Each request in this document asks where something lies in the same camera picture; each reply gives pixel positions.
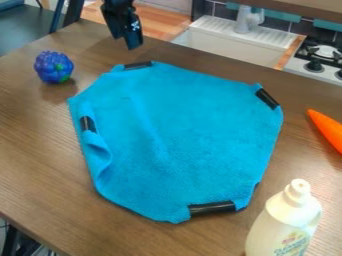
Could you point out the blue toy berry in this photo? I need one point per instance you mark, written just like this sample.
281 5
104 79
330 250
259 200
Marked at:
54 67

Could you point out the orange toy carrot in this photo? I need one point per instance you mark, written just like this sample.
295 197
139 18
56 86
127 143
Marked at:
328 128

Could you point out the toy sink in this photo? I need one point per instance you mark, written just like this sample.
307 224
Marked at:
236 43

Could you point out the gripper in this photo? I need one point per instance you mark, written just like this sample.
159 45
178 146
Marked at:
119 3

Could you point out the blue cloth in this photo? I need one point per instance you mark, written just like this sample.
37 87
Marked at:
178 140

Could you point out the toy stove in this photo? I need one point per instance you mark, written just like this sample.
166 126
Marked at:
318 60

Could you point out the white bottle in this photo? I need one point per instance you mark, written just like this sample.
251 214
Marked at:
285 223

